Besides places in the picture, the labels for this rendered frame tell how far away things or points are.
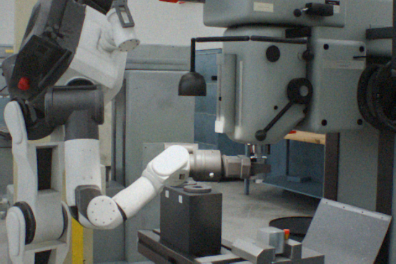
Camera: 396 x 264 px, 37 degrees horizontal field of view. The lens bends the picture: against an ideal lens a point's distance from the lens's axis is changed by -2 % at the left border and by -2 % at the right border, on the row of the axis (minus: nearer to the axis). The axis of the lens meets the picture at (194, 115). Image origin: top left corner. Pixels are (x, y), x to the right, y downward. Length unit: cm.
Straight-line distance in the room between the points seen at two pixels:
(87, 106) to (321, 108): 62
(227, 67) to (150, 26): 980
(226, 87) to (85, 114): 37
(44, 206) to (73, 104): 52
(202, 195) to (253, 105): 44
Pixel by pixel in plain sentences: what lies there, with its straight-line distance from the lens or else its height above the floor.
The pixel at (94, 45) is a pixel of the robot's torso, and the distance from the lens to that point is 170.
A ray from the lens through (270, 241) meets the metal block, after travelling 163.
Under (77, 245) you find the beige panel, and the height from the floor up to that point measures 59.
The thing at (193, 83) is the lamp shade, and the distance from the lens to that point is 150.
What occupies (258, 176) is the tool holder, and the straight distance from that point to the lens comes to 167.
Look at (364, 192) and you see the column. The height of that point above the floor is 115.
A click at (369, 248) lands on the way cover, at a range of 184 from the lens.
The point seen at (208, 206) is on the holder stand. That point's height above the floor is 109.
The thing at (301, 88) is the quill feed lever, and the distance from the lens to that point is 159.
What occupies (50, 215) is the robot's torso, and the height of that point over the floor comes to 104.
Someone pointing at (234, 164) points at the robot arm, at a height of 125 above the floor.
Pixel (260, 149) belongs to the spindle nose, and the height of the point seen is 129.
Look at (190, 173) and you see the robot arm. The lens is 164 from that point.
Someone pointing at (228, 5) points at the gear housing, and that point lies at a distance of 159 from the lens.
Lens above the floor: 147
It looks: 3 degrees down
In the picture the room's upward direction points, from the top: 1 degrees clockwise
